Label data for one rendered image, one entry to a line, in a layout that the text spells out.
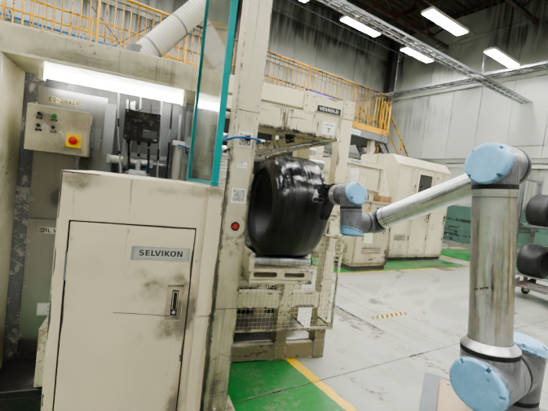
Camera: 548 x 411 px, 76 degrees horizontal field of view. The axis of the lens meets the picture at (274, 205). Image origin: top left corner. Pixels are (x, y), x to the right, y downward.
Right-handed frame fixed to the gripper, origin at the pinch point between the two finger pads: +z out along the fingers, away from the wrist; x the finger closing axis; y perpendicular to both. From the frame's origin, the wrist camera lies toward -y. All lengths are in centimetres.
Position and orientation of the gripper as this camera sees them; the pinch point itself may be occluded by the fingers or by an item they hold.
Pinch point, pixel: (314, 201)
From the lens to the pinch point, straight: 173.6
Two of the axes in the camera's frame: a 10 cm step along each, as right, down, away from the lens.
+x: -9.3, -0.9, -3.6
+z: -3.7, 0.2, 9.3
